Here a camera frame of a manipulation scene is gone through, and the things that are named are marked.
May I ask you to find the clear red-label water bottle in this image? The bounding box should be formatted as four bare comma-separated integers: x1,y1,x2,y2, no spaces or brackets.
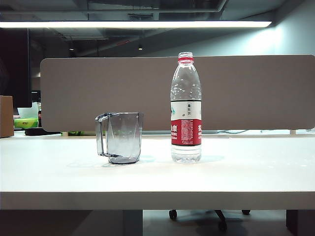
170,52,203,165

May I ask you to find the grey transparent faceted mug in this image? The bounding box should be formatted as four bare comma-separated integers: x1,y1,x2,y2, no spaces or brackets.
94,112,144,165

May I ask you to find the brown desk divider panel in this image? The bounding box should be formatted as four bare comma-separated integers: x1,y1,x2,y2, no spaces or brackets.
39,54,315,133

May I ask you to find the grey table leg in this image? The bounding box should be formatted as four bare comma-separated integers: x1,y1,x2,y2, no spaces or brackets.
123,209,144,236
286,209,315,236

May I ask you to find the long ceiling light strip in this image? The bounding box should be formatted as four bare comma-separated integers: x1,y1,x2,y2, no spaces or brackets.
0,21,273,29

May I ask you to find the black office chair base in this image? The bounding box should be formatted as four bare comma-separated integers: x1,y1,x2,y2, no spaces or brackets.
168,209,252,232

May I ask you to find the black monitor base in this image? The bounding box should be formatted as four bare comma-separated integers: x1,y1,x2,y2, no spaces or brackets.
24,128,62,136

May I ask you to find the green tissue box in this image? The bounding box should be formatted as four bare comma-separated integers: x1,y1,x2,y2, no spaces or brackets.
14,117,39,129

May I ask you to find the dark computer monitor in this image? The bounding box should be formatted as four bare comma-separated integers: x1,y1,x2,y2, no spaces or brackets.
0,28,33,109

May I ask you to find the brown cardboard box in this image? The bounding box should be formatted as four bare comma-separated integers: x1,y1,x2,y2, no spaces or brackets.
0,95,15,138

